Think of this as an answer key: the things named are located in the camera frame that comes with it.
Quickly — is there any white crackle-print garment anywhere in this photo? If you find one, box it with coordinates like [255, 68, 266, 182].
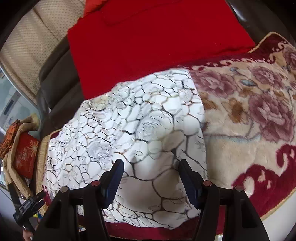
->
[43, 68, 207, 229]

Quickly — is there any person's left hand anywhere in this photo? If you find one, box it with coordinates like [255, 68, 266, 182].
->
[22, 228, 33, 241]

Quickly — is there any red gift box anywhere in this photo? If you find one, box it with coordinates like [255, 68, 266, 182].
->
[14, 132, 40, 179]

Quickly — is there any orange patterned fabric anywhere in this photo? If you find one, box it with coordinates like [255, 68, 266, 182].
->
[0, 120, 20, 159]

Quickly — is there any floral plush blanket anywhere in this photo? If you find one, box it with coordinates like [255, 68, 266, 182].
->
[36, 32, 295, 240]

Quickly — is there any beige quilted headboard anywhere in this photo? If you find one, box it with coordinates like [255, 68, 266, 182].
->
[1, 0, 86, 103]

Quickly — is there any red pillow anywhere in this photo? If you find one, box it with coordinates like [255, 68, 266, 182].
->
[67, 1, 254, 99]

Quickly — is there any window with metal frame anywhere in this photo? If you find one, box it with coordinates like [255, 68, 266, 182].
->
[0, 67, 41, 137]

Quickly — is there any dark leather bed frame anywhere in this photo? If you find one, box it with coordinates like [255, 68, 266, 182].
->
[37, 37, 84, 138]

